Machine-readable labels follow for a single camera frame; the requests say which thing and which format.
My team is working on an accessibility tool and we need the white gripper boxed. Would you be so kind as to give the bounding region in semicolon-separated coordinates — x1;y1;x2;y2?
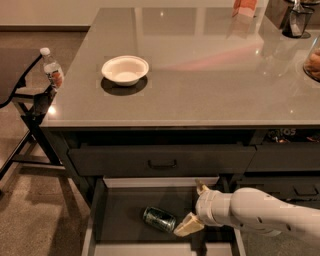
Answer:
173;179;231;237

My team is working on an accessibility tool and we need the green soda can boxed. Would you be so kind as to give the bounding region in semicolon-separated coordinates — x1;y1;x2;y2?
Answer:
143;207;176;233

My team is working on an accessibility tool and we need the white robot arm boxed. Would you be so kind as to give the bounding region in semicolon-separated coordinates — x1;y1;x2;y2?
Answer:
174;180;320;246

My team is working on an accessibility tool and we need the closed top drawer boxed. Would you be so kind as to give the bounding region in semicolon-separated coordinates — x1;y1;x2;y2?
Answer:
68;145;255;178

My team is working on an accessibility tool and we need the open middle drawer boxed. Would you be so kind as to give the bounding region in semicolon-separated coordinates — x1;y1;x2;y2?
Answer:
81;177;247;256

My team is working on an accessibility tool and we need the right middle drawer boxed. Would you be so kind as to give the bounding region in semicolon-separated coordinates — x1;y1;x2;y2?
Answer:
236;177;320;201

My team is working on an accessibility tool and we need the right top drawer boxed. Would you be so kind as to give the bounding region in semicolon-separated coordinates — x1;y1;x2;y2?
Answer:
247;128;320;172

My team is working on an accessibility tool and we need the dark counter cabinet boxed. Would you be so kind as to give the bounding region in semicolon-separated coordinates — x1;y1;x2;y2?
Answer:
39;7;320;219

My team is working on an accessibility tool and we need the white paper bowl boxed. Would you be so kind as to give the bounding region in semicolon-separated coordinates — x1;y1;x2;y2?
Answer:
101;55;149;86

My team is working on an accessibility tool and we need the glass snack jar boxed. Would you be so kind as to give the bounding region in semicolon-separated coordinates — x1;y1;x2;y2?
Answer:
303;36;320;82

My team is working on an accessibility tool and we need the clear plastic water bottle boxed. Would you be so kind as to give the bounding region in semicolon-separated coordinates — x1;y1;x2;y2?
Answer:
40;47;64;89

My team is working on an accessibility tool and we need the orange snack box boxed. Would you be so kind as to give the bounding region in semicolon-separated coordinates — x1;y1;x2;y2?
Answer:
232;0;257;18

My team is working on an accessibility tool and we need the dark chair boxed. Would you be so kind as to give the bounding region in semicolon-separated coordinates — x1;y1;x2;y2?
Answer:
0;48;61;178

